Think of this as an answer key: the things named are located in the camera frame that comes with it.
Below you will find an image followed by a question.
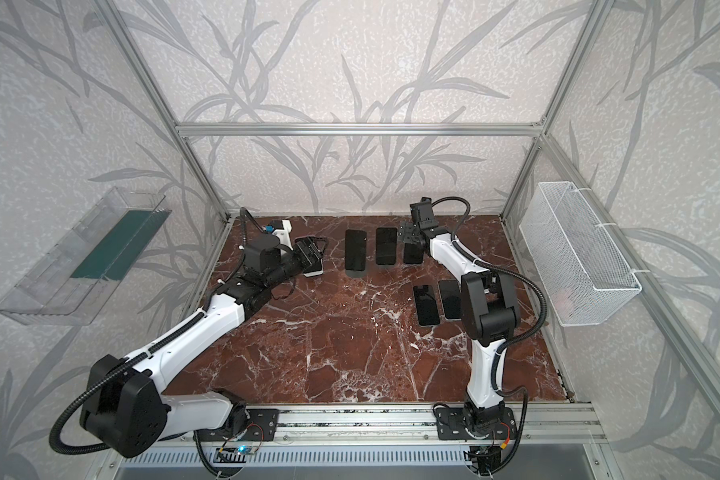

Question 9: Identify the white-edged phone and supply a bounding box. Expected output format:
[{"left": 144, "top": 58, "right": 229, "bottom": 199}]
[{"left": 438, "top": 279, "right": 461, "bottom": 321}]

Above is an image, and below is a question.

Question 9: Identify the black phone front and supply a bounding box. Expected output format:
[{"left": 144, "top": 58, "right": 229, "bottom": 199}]
[{"left": 413, "top": 285, "right": 440, "bottom": 327}]

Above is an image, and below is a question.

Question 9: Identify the black phone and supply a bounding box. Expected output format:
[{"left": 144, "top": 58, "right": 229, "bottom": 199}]
[
  {"left": 375, "top": 227, "right": 398, "bottom": 266},
  {"left": 413, "top": 285, "right": 440, "bottom": 327},
  {"left": 344, "top": 229, "right": 367, "bottom": 272}
]

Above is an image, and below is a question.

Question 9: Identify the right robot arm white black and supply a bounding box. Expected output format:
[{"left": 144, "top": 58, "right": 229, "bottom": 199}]
[{"left": 402, "top": 197, "right": 518, "bottom": 413}]

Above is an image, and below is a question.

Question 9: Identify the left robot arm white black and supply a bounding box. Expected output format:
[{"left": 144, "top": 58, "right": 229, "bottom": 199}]
[{"left": 49, "top": 230, "right": 328, "bottom": 458}]

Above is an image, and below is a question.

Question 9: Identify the purple-edged phone far left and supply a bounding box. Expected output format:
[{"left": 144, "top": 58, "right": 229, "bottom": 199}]
[{"left": 303, "top": 239, "right": 324, "bottom": 278}]

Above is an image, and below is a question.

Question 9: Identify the silver-edged phone rear right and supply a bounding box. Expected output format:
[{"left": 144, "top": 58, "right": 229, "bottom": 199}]
[{"left": 403, "top": 241, "right": 426, "bottom": 265}]

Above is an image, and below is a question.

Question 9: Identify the black phone rear middle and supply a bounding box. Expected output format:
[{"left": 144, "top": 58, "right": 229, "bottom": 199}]
[{"left": 375, "top": 227, "right": 398, "bottom": 266}]

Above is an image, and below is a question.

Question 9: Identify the black phone on grey stand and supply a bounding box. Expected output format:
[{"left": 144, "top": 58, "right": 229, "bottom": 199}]
[{"left": 344, "top": 229, "right": 367, "bottom": 272}]

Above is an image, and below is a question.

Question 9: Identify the grey round-base stand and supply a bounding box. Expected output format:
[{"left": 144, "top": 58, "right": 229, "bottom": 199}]
[{"left": 344, "top": 270, "right": 368, "bottom": 279}]

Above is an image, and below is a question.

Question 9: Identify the green circuit board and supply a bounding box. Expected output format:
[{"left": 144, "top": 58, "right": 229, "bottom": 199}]
[{"left": 216, "top": 445, "right": 260, "bottom": 463}]

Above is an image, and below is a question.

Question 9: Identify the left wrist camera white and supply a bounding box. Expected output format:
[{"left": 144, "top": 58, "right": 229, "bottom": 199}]
[{"left": 265, "top": 220, "right": 292, "bottom": 247}]

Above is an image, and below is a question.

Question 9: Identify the aluminium frame crossbar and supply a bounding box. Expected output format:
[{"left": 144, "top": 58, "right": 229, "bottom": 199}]
[{"left": 176, "top": 123, "right": 542, "bottom": 137}]

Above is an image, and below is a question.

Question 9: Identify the right black corrugated cable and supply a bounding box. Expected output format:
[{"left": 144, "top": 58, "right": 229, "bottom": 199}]
[{"left": 430, "top": 196, "right": 548, "bottom": 397}]

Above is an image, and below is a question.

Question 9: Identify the white wire mesh basket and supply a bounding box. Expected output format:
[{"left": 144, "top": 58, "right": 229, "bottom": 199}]
[{"left": 520, "top": 181, "right": 642, "bottom": 327}]

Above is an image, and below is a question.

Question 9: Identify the clear plastic wall bin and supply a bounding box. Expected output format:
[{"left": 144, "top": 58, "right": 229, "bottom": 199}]
[{"left": 0, "top": 187, "right": 172, "bottom": 326}]

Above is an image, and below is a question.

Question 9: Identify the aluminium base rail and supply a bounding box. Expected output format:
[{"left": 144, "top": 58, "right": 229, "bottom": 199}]
[{"left": 98, "top": 403, "right": 610, "bottom": 448}]

